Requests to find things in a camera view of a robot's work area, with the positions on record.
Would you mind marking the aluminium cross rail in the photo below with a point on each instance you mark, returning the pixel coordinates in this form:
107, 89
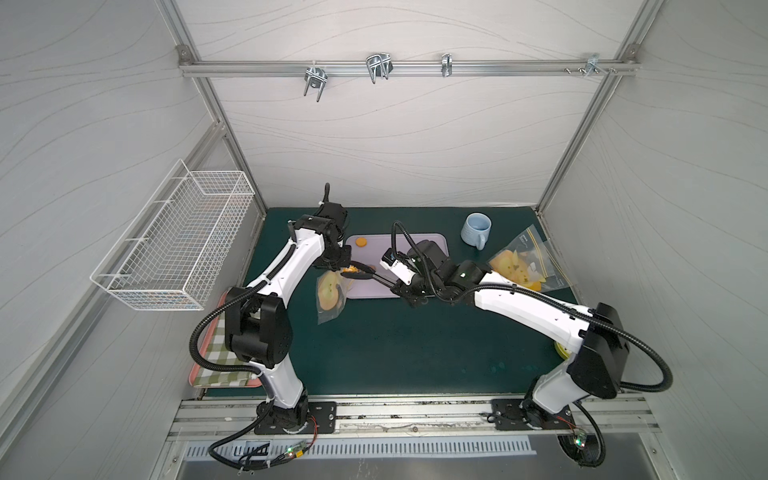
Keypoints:
401, 68

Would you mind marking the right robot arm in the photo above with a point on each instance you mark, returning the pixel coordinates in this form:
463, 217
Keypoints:
604, 359

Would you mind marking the white wire basket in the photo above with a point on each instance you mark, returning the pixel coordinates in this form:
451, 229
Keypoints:
172, 252

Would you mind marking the lilac plastic tray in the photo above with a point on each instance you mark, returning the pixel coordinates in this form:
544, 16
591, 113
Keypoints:
371, 254

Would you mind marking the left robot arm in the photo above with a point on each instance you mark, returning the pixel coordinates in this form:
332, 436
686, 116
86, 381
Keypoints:
258, 331

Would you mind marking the light blue ceramic mug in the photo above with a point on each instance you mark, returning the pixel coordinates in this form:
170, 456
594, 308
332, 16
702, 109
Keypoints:
476, 229

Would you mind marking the metal hook clamp right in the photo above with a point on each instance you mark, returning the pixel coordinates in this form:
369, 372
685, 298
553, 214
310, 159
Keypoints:
592, 67

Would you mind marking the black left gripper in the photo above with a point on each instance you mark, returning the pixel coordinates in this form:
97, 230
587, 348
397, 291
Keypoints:
332, 260

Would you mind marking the green bowl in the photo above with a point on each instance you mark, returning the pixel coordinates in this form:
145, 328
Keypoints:
562, 351

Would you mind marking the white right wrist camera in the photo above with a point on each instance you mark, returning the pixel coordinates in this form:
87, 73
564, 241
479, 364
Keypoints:
392, 262

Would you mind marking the resealable bag table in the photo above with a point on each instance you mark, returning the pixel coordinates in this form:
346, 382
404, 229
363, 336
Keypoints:
525, 261

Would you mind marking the clear resealable bag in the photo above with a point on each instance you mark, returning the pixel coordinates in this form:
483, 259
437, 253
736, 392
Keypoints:
553, 276

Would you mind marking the resealable bag with duck print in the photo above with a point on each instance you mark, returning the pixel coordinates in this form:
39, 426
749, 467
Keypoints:
332, 290

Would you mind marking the metal hook clamp left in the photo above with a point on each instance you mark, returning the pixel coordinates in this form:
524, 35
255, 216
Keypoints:
315, 78

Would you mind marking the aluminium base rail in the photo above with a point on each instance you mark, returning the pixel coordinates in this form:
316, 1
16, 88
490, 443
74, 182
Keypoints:
359, 416

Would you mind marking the metal hook clamp small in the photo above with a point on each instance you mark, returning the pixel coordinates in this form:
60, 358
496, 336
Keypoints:
446, 65

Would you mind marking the metal hook clamp middle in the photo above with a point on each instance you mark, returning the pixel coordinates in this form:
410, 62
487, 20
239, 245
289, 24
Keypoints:
379, 65

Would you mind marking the metal tongs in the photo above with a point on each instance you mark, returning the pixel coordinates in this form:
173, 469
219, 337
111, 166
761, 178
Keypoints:
360, 271

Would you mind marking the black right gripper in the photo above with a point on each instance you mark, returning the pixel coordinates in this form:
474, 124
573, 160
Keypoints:
389, 279

